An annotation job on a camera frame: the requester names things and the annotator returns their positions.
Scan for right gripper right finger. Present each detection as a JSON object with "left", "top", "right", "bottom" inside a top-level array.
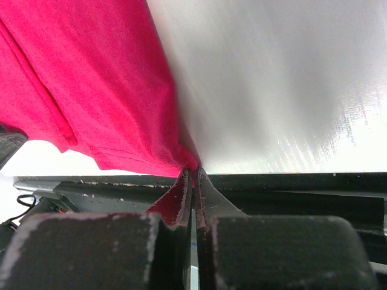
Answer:
[{"left": 195, "top": 169, "right": 380, "bottom": 289}]

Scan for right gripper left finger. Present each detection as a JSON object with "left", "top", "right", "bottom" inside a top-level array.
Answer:
[{"left": 1, "top": 170, "right": 192, "bottom": 289}]

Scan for pink t shirt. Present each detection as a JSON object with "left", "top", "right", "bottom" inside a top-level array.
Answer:
[{"left": 1, "top": 1, "right": 198, "bottom": 177}]

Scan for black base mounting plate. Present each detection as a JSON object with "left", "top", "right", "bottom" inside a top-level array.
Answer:
[{"left": 13, "top": 173, "right": 386, "bottom": 264}]

